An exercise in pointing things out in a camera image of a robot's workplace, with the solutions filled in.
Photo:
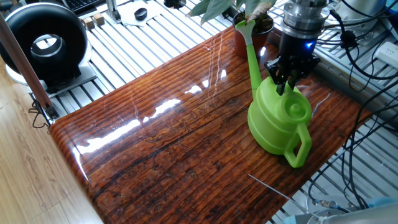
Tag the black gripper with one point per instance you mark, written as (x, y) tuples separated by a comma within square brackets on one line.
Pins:
[(293, 46)]

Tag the green plastic watering can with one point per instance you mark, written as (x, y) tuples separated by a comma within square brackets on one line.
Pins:
[(276, 121)]

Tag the green leafy plant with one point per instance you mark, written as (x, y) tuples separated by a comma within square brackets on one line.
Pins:
[(211, 7)]

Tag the white power strip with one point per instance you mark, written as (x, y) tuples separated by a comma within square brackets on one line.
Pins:
[(388, 54)]

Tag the small black device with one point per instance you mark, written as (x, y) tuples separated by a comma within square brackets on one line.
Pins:
[(174, 3)]

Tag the white paper sheet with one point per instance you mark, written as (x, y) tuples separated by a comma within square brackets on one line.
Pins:
[(157, 12)]

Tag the small black round cap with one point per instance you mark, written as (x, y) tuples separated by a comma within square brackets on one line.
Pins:
[(140, 14)]

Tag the wood grain board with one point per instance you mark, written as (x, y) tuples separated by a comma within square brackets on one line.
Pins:
[(155, 174)]

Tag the small wooden cube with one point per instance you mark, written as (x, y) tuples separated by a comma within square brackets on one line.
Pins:
[(88, 23), (99, 19)]

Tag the black keyboard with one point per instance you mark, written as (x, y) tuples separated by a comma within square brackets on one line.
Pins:
[(77, 4)]

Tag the aluminium upright post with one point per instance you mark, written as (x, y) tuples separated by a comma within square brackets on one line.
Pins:
[(113, 12)]

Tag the brown diagonal frame bar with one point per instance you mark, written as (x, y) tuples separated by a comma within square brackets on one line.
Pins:
[(21, 62)]

